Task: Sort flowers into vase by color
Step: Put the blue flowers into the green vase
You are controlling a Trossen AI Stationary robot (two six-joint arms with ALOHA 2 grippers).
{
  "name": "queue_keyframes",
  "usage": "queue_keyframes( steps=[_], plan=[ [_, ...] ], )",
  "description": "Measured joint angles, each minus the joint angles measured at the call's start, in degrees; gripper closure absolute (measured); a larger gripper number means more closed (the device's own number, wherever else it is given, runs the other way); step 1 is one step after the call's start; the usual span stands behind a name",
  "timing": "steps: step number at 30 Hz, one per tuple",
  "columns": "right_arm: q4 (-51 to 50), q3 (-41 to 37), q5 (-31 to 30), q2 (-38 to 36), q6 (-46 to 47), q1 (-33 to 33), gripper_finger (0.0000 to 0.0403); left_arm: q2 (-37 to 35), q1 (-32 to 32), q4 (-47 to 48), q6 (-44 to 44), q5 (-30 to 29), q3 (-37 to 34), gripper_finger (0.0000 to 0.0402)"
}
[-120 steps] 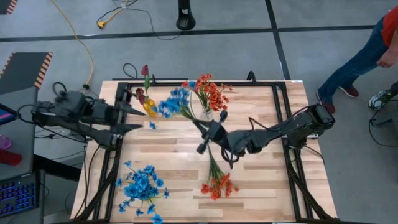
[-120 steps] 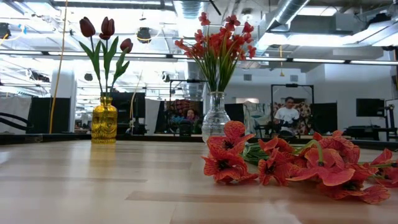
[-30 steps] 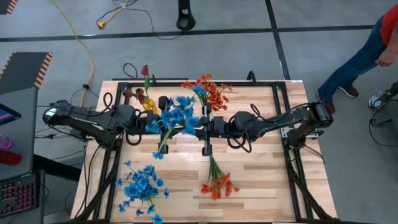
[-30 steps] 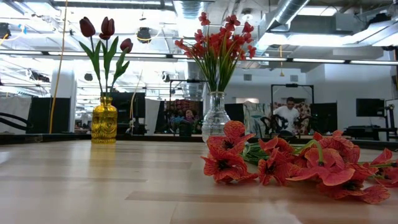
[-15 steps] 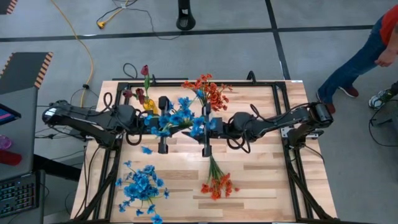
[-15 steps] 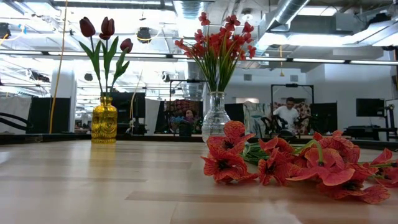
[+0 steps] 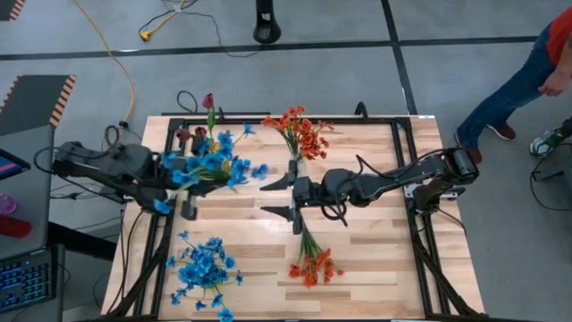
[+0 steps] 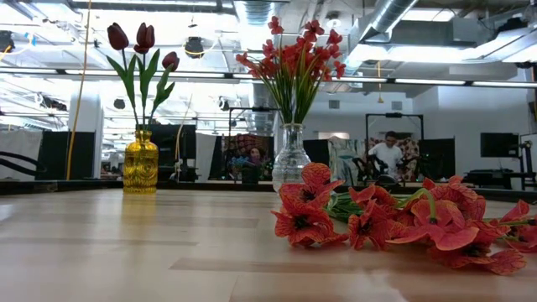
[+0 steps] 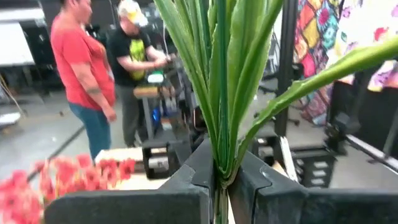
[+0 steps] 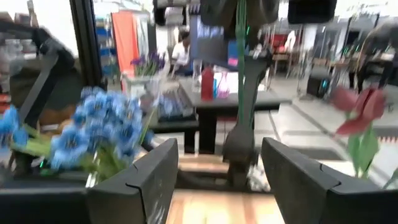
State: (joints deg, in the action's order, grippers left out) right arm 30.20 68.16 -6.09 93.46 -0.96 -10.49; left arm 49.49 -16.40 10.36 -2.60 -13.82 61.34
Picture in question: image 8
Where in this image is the white cloth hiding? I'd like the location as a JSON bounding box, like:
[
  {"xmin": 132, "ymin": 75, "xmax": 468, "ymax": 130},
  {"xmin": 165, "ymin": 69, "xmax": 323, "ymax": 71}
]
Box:
[{"xmin": 326, "ymin": 136, "xmax": 367, "ymax": 185}]

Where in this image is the clear glass vase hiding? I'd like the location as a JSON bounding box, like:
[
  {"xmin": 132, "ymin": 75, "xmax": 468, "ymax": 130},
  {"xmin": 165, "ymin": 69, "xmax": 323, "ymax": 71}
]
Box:
[{"xmin": 271, "ymin": 122, "xmax": 312, "ymax": 193}]

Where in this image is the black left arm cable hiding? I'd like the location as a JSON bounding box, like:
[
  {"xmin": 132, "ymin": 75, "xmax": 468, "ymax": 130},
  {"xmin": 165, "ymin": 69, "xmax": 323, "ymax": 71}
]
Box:
[{"xmin": 0, "ymin": 151, "xmax": 47, "ymax": 177}]

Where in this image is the person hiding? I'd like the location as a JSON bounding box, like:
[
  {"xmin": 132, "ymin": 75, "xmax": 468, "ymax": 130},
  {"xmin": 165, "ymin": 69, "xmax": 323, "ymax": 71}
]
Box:
[
  {"xmin": 247, "ymin": 146, "xmax": 266, "ymax": 167},
  {"xmin": 368, "ymin": 130, "xmax": 406, "ymax": 181}
]

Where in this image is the corrugated silver duct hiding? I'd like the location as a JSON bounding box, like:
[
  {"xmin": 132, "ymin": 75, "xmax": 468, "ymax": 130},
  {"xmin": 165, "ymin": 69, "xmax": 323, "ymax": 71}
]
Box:
[{"xmin": 232, "ymin": 0, "xmax": 280, "ymax": 135}]

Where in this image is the red patterned cloth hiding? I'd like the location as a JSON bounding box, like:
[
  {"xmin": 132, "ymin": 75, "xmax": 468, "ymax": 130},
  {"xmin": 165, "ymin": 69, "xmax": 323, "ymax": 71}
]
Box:
[{"xmin": 224, "ymin": 133, "xmax": 274, "ymax": 169}]

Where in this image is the orange artificial flower bunch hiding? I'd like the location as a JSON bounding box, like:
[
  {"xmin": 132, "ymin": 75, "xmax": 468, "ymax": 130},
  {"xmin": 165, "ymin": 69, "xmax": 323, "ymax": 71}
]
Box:
[
  {"xmin": 234, "ymin": 15, "xmax": 347, "ymax": 126},
  {"xmin": 270, "ymin": 162, "xmax": 537, "ymax": 276}
]

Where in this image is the large smooth silver duct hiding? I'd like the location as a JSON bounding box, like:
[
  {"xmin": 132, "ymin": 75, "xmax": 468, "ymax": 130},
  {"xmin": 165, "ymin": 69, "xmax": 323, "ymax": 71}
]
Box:
[{"xmin": 358, "ymin": 0, "xmax": 420, "ymax": 43}]

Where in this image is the black desk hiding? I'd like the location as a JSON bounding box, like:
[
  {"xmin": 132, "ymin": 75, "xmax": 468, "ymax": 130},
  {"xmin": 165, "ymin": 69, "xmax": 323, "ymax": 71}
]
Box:
[{"xmin": 466, "ymin": 168, "xmax": 537, "ymax": 182}]

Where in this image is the thin yellow cable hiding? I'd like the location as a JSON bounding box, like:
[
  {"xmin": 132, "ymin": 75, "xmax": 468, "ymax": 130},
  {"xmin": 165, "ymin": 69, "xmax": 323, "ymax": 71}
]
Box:
[{"xmin": 174, "ymin": 94, "xmax": 194, "ymax": 181}]

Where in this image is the yellow extension cord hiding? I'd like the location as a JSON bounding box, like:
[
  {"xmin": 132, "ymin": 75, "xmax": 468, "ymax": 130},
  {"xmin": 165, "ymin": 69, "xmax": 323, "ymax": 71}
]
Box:
[{"xmin": 65, "ymin": 0, "xmax": 93, "ymax": 181}]

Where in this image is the black computer monitor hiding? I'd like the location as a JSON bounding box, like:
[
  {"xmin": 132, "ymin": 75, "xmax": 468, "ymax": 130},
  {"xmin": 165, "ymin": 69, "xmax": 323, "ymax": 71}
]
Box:
[{"xmin": 480, "ymin": 132, "xmax": 520, "ymax": 159}]

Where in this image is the black ceiling dome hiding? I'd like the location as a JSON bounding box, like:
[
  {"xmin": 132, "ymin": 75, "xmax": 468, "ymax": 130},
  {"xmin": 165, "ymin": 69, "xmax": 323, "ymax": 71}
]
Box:
[{"xmin": 184, "ymin": 36, "xmax": 206, "ymax": 60}]

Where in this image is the ceiling light strip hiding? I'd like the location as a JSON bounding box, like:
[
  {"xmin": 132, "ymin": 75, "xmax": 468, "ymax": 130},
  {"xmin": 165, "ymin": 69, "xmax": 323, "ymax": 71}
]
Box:
[
  {"xmin": 62, "ymin": 69, "xmax": 261, "ymax": 82},
  {"xmin": 394, "ymin": 77, "xmax": 537, "ymax": 89}
]

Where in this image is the black aluminium table frame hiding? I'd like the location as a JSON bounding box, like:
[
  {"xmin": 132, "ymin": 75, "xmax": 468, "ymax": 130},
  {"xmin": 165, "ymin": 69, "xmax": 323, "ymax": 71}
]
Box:
[{"xmin": 0, "ymin": 179, "xmax": 537, "ymax": 205}]

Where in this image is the yellow glass vase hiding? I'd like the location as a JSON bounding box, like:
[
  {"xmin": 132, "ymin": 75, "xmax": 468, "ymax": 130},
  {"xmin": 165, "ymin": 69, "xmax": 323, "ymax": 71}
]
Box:
[{"xmin": 122, "ymin": 128, "xmax": 160, "ymax": 195}]

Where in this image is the black camera stand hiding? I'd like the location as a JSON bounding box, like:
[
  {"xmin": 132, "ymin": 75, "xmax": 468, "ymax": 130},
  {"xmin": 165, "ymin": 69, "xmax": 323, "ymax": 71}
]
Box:
[{"xmin": 519, "ymin": 140, "xmax": 534, "ymax": 174}]

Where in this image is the white curtain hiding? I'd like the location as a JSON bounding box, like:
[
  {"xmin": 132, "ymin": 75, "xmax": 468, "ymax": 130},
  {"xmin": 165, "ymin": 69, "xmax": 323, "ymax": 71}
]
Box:
[{"xmin": 0, "ymin": 129, "xmax": 43, "ymax": 180}]

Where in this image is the dark red artificial tulip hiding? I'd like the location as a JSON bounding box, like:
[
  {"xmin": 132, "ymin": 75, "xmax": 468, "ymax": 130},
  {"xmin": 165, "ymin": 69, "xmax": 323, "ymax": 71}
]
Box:
[
  {"xmin": 133, "ymin": 22, "xmax": 162, "ymax": 132},
  {"xmin": 105, "ymin": 22, "xmax": 142, "ymax": 132},
  {"xmin": 146, "ymin": 50, "xmax": 181, "ymax": 132}
]

